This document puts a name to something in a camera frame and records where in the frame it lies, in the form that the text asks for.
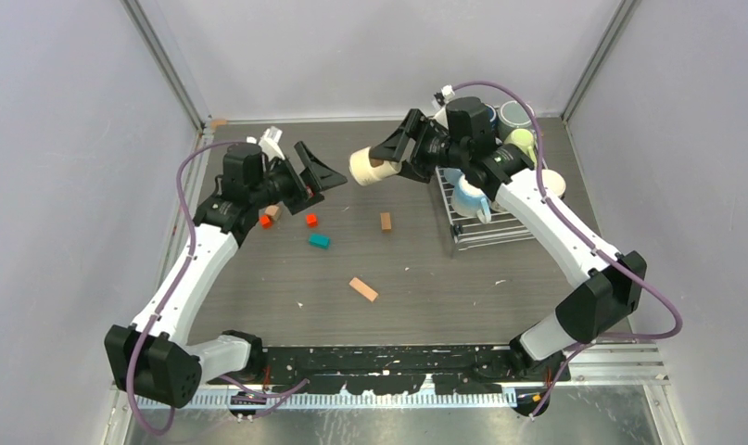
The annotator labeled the teal block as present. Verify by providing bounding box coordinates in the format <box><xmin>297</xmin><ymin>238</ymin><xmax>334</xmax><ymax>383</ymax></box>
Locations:
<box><xmin>309</xmin><ymin>233</ymin><xmax>331</xmax><ymax>249</ymax></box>

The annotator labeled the wire dish rack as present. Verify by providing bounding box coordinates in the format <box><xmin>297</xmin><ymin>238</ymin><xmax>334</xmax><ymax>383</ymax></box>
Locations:
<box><xmin>434</xmin><ymin>168</ymin><xmax>534</xmax><ymax>257</ymax></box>

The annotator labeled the tan wooden cube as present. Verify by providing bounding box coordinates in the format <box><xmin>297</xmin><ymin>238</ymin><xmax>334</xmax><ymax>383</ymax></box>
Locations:
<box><xmin>264</xmin><ymin>205</ymin><xmax>283</xmax><ymax>222</ymax></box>

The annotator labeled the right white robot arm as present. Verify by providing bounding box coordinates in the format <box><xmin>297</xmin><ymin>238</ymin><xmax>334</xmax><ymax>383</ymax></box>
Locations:
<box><xmin>349</xmin><ymin>96</ymin><xmax>646</xmax><ymax>381</ymax></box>

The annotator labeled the light blue mug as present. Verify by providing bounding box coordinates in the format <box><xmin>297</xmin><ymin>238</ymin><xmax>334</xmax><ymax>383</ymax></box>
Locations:
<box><xmin>443</xmin><ymin>168</ymin><xmax>463</xmax><ymax>186</ymax></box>

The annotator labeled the navy blue mug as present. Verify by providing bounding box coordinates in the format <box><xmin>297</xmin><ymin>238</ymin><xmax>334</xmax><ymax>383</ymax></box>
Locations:
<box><xmin>484</xmin><ymin>103</ymin><xmax>499</xmax><ymax>132</ymax></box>

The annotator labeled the grey patterned mug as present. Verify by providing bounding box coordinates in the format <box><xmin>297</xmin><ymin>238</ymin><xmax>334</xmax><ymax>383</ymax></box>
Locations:
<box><xmin>497</xmin><ymin>100</ymin><xmax>537</xmax><ymax>140</ymax></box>

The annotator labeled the small brown wooden block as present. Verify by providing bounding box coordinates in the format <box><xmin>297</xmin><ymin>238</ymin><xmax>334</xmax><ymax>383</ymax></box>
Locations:
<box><xmin>380</xmin><ymin>212</ymin><xmax>392</xmax><ymax>233</ymax></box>

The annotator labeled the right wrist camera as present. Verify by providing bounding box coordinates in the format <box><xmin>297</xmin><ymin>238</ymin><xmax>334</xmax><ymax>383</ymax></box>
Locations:
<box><xmin>433</xmin><ymin>84</ymin><xmax>455</xmax><ymax>129</ymax></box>

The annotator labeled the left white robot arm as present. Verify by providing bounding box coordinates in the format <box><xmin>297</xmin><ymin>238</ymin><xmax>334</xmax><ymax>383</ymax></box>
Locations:
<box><xmin>104</xmin><ymin>142</ymin><xmax>348</xmax><ymax>408</ymax></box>

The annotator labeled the orange red cube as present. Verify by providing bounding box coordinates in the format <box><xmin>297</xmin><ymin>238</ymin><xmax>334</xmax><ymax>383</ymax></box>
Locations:
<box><xmin>259</xmin><ymin>214</ymin><xmax>273</xmax><ymax>229</ymax></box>

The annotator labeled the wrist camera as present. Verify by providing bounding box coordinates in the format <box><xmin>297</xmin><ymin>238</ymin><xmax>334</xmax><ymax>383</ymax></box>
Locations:
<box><xmin>433</xmin><ymin>84</ymin><xmax>455</xmax><ymax>129</ymax></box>
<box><xmin>246</xmin><ymin>126</ymin><xmax>285</xmax><ymax>160</ymax></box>

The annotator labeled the blue white gradient mug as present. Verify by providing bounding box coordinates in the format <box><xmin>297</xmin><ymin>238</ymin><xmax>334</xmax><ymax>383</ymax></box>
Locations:
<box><xmin>450</xmin><ymin>174</ymin><xmax>492</xmax><ymax>224</ymax></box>

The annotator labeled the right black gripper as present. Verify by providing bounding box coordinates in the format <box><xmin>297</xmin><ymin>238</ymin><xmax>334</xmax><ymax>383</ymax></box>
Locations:
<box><xmin>369</xmin><ymin>109</ymin><xmax>467</xmax><ymax>184</ymax></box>

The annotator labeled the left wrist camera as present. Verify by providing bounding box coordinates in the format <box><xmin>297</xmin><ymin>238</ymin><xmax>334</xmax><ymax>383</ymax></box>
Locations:
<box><xmin>246</xmin><ymin>126</ymin><xmax>285</xmax><ymax>160</ymax></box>

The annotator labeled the white fluted bowl cup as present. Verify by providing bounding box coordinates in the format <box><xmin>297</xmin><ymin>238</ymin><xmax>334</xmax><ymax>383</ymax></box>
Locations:
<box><xmin>541</xmin><ymin>169</ymin><xmax>566</xmax><ymax>199</ymax></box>

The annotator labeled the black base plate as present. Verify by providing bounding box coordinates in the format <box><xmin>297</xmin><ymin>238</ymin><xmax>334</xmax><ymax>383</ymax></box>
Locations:
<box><xmin>229</xmin><ymin>345</ymin><xmax>564</xmax><ymax>395</ymax></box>

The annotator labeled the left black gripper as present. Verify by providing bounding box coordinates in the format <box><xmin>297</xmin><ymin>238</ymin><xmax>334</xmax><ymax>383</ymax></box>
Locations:
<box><xmin>250</xmin><ymin>142</ymin><xmax>346</xmax><ymax>215</ymax></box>

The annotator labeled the long light wooden block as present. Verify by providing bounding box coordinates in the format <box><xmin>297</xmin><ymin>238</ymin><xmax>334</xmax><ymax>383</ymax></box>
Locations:
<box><xmin>349</xmin><ymin>277</ymin><xmax>378</xmax><ymax>302</ymax></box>

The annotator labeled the light green mug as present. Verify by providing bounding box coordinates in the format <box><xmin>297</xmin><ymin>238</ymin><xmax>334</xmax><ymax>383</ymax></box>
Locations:
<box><xmin>504</xmin><ymin>128</ymin><xmax>538</xmax><ymax>163</ymax></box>

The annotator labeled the beige brown cup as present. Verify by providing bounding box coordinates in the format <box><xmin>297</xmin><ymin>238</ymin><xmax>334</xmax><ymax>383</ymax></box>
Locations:
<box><xmin>349</xmin><ymin>146</ymin><xmax>401</xmax><ymax>186</ymax></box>

